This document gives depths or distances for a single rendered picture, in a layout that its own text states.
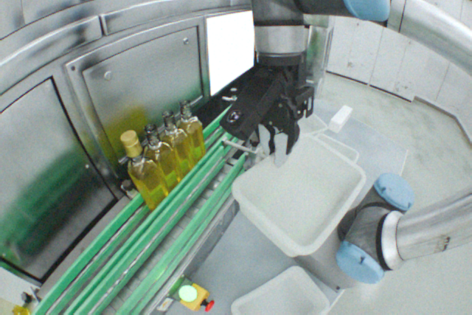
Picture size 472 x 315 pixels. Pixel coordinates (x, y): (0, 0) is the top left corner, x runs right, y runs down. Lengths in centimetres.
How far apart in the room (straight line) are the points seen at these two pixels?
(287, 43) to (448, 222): 34
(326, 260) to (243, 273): 25
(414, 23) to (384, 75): 391
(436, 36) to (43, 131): 73
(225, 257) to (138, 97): 53
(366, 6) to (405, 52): 399
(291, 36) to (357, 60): 386
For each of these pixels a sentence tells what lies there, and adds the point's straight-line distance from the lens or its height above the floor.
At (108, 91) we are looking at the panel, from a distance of 52.
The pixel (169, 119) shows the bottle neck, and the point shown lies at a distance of 47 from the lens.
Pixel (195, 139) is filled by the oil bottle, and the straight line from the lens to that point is 55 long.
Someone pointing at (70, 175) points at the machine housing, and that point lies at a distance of 58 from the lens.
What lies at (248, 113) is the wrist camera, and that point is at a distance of 27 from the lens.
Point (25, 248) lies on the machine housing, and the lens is 66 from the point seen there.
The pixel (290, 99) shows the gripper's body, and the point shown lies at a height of 124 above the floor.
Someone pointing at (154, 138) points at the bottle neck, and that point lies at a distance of 45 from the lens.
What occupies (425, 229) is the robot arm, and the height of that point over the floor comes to 117.
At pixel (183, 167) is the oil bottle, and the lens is 55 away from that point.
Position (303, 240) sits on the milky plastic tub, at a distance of 38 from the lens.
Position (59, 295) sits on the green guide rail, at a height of 94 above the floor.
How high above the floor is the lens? 139
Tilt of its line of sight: 40 degrees down
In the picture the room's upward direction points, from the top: straight up
